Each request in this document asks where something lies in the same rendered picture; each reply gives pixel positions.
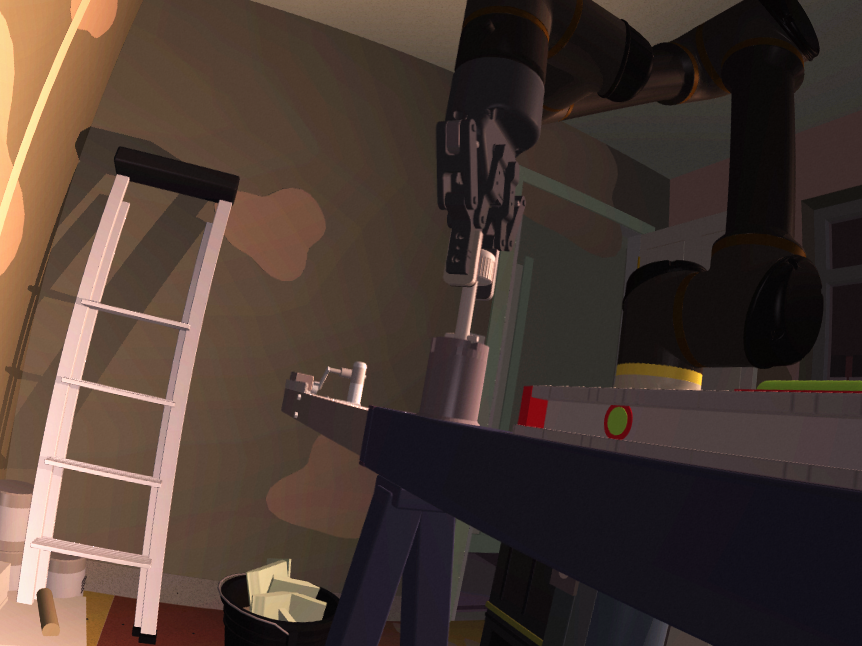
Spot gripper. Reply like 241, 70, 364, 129
436, 57, 545, 302

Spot pale pine offcut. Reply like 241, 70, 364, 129
245, 558, 296, 611
250, 591, 329, 625
267, 575, 322, 602

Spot grey cylinder plunger housing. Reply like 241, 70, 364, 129
420, 332, 490, 428

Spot grey spirit level red ends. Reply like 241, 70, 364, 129
515, 383, 862, 488

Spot white cylinder post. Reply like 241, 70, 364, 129
346, 360, 370, 407

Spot green flat pad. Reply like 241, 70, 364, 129
754, 378, 862, 393

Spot white paint tin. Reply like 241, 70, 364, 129
0, 480, 36, 575
45, 554, 89, 599

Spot dark cabinet yellow stripe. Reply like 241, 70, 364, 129
479, 542, 678, 646

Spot white plunger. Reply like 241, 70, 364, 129
454, 247, 500, 342

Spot dark blue saw stand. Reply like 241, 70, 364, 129
325, 403, 862, 646

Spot white step ladder black top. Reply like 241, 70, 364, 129
16, 146, 242, 638

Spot black waste bin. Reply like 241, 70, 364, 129
218, 571, 342, 646

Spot pale green door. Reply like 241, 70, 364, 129
449, 164, 656, 624

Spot brown wooden handle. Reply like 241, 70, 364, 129
35, 587, 62, 637

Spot dark framed window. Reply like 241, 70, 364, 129
798, 185, 862, 382

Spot grey stop block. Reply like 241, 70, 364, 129
288, 364, 347, 398

